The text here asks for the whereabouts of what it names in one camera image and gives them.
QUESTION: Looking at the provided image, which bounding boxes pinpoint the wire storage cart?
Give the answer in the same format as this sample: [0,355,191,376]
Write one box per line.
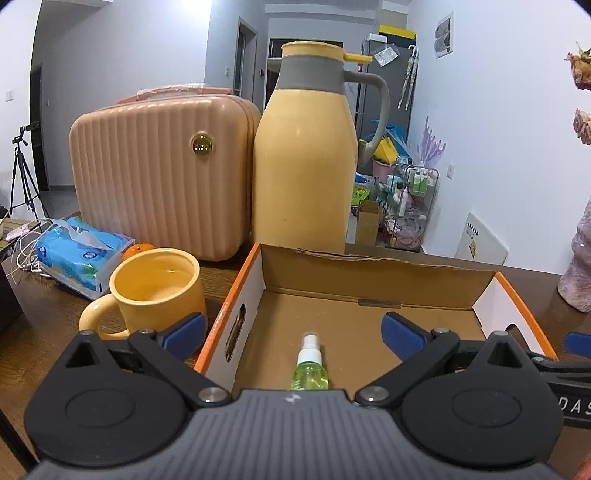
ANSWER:
[385,157,440,253]

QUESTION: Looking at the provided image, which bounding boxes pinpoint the blue tissue pack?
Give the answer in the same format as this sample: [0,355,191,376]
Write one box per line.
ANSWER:
[36,217,136,301]

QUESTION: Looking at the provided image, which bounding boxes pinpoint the small brown cardboard box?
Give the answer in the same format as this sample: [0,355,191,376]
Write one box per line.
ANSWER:
[354,199,384,246]

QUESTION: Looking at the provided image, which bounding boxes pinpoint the white flat board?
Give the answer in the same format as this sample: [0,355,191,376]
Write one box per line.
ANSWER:
[454,212,509,278]

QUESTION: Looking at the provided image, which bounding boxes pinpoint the wall poster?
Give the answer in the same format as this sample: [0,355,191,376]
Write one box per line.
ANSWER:
[434,11,456,59]

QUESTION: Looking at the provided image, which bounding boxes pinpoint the white charging cables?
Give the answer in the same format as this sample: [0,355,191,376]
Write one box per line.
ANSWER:
[8,220,54,283]

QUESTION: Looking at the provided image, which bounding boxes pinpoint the orange fruit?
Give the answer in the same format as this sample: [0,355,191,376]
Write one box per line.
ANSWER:
[122,242,153,262]

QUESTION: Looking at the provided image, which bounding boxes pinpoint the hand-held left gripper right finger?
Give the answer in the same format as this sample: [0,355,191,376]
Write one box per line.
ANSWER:
[354,311,542,409]

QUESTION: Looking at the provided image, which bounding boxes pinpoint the yellow mug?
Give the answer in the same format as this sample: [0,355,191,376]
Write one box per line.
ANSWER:
[78,248,208,340]

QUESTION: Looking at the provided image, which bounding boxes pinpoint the clear folded umbrella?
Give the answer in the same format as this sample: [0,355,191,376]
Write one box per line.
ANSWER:
[399,44,420,112]

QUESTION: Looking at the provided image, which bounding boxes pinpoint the green spray bottle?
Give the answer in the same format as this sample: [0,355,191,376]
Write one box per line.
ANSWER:
[290,331,330,391]

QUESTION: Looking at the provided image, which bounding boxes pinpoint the black camera tripod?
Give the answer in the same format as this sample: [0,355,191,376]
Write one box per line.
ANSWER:
[8,124,51,220]

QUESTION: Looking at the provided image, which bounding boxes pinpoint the clear plastic bag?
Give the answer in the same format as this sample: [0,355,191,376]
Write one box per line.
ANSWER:
[372,43,400,66]

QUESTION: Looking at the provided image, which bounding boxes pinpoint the yellow thermos jug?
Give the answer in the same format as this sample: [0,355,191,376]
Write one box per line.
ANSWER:
[252,41,391,256]

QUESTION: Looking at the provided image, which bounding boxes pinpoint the yellow and black box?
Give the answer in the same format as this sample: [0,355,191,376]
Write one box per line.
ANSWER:
[379,24,418,41]

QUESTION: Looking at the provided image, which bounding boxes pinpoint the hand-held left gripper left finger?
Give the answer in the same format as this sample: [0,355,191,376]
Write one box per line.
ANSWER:
[60,312,232,409]

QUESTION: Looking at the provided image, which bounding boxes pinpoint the pink ribbed suitcase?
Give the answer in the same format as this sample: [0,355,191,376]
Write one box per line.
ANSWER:
[69,83,262,263]

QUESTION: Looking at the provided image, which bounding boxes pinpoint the pink textured vase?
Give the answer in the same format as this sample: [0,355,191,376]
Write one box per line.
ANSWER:
[557,194,591,315]

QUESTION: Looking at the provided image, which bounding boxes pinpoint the blue and yellow toy pile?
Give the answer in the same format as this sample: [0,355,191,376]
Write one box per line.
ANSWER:
[360,120,411,163]

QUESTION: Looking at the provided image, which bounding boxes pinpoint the orange cardboard box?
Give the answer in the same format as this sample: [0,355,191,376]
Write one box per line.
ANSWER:
[194,242,558,393]

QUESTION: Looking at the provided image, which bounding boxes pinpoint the purple feather wall decor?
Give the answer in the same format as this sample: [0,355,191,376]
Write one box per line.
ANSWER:
[417,115,448,172]

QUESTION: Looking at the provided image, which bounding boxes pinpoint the dark entrance door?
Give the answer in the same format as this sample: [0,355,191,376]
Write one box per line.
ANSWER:
[267,39,284,112]

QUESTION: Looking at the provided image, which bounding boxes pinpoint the pink bucket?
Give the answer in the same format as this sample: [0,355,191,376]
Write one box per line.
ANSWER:
[373,159,399,184]

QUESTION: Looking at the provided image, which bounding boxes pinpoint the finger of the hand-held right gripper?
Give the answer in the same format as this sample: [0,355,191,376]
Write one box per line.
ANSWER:
[530,331,591,377]

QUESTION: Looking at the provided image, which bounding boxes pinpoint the bunch of dried pink roses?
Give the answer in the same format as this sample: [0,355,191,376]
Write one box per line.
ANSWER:
[565,41,591,147]

